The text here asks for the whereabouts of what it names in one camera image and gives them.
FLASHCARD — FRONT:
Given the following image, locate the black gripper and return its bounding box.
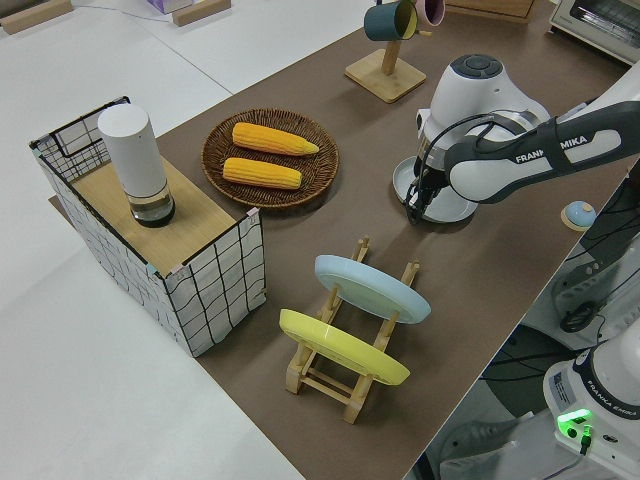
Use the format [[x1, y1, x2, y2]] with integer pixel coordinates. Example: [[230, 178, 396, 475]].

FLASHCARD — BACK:
[[405, 144, 450, 225]]

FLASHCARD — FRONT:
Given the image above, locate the gray round plate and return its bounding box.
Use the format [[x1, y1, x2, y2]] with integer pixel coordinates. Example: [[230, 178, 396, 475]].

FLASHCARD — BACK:
[[392, 154, 477, 224]]

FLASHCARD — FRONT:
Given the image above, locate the light blue plate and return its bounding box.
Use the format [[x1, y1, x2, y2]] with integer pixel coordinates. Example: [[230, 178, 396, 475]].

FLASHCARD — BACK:
[[314, 254, 432, 326]]

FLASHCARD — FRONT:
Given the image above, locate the yellow plate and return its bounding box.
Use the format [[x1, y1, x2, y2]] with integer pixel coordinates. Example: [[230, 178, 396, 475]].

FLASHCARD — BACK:
[[278, 308, 411, 386]]

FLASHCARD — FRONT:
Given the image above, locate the wooden plate rack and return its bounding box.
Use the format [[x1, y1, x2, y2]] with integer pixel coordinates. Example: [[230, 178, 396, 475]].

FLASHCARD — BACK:
[[284, 235, 421, 425]]

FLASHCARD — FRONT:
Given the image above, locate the brown table mat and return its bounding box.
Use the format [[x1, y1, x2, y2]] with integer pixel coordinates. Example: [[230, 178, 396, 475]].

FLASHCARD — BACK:
[[48, 4, 640, 480]]

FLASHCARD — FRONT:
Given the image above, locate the brown wicker basket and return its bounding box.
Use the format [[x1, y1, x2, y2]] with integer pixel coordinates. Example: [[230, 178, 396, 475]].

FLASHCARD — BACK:
[[201, 108, 340, 210]]

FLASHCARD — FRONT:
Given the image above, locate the wooden mug tree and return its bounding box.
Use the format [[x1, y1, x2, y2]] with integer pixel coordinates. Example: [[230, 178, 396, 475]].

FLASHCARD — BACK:
[[344, 0, 434, 104]]

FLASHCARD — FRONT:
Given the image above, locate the blue service bell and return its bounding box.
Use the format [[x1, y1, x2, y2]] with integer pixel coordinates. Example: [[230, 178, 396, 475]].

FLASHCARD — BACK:
[[562, 199, 596, 231]]

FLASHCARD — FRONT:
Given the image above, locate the yellow corn cob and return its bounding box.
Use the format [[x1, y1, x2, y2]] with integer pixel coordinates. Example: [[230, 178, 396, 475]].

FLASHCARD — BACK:
[[222, 157, 303, 191], [232, 122, 320, 157]]

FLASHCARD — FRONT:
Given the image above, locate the dark teal mug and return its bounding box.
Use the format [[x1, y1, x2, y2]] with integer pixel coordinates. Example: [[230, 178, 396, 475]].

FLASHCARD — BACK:
[[363, 0, 419, 41]]

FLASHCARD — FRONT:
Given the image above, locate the pink mug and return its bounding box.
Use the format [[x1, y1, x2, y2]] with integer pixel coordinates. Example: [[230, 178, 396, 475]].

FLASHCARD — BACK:
[[414, 0, 446, 27]]

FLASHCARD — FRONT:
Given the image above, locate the gray chair base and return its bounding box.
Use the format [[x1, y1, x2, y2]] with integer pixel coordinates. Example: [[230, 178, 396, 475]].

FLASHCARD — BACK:
[[439, 418, 527, 480]]

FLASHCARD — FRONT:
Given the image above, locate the white toaster oven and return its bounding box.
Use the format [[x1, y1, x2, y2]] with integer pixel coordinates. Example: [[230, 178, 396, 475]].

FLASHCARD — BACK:
[[547, 0, 640, 66]]

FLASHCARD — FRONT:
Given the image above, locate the white cylindrical bottle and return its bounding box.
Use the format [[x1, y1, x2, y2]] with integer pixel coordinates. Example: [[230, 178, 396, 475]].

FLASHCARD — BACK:
[[97, 105, 177, 229]]

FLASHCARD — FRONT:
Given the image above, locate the plain wooden block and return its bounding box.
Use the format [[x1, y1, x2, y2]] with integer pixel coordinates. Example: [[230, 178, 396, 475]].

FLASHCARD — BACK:
[[0, 0, 71, 35], [172, 0, 232, 25]]

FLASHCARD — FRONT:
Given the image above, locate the black arm gripper cable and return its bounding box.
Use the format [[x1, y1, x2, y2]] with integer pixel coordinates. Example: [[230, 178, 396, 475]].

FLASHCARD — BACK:
[[412, 112, 556, 211]]

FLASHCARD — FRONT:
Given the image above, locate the black coiled floor cable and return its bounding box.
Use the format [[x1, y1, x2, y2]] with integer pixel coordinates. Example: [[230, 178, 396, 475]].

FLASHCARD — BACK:
[[559, 299, 607, 335]]

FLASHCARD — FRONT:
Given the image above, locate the wire grid wooden storage box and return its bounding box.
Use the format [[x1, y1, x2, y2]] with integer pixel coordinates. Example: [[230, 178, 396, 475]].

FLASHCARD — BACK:
[[28, 95, 265, 359]]

